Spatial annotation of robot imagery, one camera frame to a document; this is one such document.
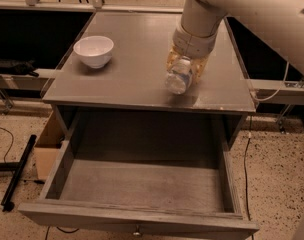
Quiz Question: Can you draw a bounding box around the black floor cable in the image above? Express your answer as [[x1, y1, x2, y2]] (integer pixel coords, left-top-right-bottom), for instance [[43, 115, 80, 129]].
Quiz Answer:
[[0, 123, 16, 165], [242, 115, 254, 240]]

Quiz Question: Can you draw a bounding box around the aluminium frame rail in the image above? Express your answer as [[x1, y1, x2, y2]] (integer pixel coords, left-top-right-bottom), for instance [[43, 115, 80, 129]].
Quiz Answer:
[[0, 0, 304, 20]]

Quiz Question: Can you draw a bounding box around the black metal stand bar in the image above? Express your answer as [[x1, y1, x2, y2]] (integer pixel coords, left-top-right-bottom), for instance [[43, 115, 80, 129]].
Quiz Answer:
[[0, 135, 37, 212]]

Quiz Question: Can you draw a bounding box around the metal drawer knob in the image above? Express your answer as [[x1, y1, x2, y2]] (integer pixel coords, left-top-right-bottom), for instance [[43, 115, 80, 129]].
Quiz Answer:
[[132, 225, 142, 237]]

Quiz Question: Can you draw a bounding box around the white ceramic bowl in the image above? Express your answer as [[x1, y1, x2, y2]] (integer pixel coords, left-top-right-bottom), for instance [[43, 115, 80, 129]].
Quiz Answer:
[[73, 36, 114, 69]]

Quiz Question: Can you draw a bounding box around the brown cardboard box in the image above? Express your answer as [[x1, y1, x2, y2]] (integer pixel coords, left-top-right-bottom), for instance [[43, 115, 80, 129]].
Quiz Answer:
[[34, 112, 64, 181]]

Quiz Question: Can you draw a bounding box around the white cable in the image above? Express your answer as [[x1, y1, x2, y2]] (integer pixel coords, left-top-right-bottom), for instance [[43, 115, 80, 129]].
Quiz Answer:
[[250, 61, 290, 103]]

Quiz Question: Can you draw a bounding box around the black cloth on rail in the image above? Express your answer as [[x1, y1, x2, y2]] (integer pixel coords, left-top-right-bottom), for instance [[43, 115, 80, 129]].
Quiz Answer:
[[0, 59, 39, 77]]

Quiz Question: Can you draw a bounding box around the black floor cable left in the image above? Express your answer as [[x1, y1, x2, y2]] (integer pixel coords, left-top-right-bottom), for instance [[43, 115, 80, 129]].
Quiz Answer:
[[0, 123, 16, 165]]

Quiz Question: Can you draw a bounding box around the grey wooden cabinet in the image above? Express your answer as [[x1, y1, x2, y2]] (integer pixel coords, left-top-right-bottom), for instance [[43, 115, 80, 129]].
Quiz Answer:
[[41, 10, 257, 148]]

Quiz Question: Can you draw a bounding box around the open grey top drawer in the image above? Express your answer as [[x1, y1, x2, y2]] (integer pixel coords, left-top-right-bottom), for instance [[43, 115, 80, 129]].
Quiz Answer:
[[19, 109, 258, 240]]

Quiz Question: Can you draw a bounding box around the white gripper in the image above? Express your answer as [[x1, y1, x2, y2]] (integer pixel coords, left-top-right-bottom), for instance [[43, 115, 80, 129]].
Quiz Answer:
[[166, 23, 219, 84]]

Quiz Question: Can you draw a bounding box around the black floor cable right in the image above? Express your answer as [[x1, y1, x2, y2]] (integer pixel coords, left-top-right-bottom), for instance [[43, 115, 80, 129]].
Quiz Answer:
[[242, 115, 254, 240]]

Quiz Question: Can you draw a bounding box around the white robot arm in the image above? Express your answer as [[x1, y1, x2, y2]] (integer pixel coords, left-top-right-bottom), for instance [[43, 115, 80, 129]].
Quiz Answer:
[[165, 0, 304, 94]]

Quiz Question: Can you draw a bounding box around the blue plastic water bottle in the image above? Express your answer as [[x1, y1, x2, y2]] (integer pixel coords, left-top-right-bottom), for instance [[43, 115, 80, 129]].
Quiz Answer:
[[165, 57, 193, 95]]

